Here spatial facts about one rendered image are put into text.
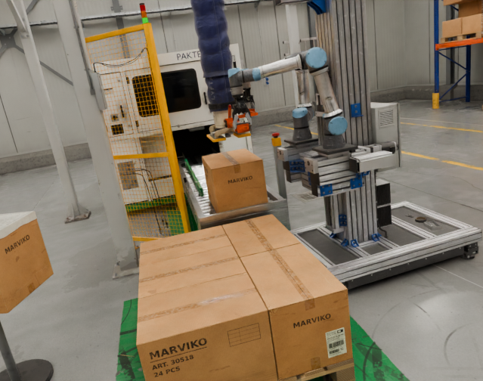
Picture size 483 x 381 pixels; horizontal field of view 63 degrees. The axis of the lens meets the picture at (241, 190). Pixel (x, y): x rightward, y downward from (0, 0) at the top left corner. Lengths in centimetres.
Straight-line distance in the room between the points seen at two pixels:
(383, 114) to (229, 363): 194
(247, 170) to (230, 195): 23
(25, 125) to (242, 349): 1055
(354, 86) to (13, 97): 1009
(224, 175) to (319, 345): 145
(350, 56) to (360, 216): 115
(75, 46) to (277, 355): 273
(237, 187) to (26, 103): 940
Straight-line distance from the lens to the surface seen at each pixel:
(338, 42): 286
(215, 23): 298
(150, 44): 359
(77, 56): 356
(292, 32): 604
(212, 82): 298
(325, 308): 200
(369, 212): 315
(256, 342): 197
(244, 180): 301
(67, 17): 360
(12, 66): 1196
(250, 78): 246
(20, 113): 1195
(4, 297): 235
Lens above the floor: 158
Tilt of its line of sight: 16 degrees down
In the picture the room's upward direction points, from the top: 9 degrees counter-clockwise
